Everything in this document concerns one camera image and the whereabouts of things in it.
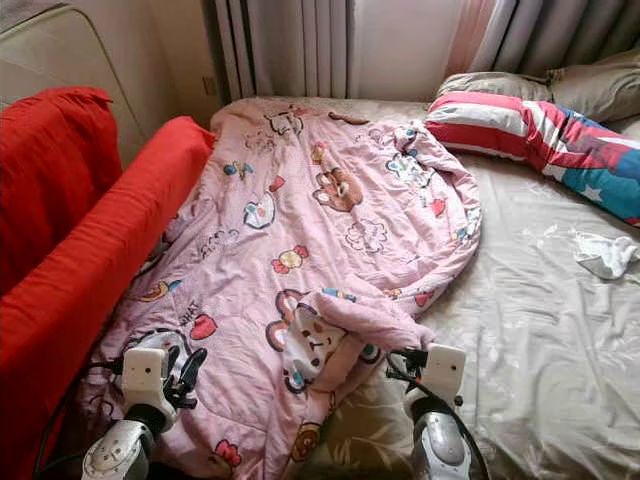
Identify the grey pleated curtain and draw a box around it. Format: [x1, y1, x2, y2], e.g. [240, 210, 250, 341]
[215, 0, 356, 101]
[470, 0, 640, 76]

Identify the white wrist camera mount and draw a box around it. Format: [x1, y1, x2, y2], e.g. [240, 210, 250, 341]
[122, 347, 173, 419]
[422, 345, 468, 401]

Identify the white crumpled cloth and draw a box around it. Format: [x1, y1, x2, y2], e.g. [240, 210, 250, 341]
[573, 232, 639, 281]

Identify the flat beige pillow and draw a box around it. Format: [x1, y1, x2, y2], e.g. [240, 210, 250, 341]
[435, 70, 556, 99]

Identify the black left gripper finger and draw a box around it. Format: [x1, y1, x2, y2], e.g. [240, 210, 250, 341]
[175, 347, 209, 393]

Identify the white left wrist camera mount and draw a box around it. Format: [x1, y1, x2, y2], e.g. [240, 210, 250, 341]
[122, 347, 173, 419]

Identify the red fabric cushion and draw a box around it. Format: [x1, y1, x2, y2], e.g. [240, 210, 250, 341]
[0, 115, 216, 480]
[0, 86, 123, 296]

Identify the crumpled brown pillow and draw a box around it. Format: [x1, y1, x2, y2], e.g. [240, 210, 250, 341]
[548, 52, 640, 123]

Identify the pink sheer curtain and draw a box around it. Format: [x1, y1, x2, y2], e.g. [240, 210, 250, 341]
[445, 0, 501, 79]

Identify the red white blue bolster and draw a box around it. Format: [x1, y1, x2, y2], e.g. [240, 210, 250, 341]
[425, 90, 640, 226]

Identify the pink cartoon print quilt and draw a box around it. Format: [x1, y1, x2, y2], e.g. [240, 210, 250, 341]
[85, 96, 483, 480]

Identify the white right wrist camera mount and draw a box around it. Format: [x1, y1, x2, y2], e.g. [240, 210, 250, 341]
[422, 345, 468, 401]

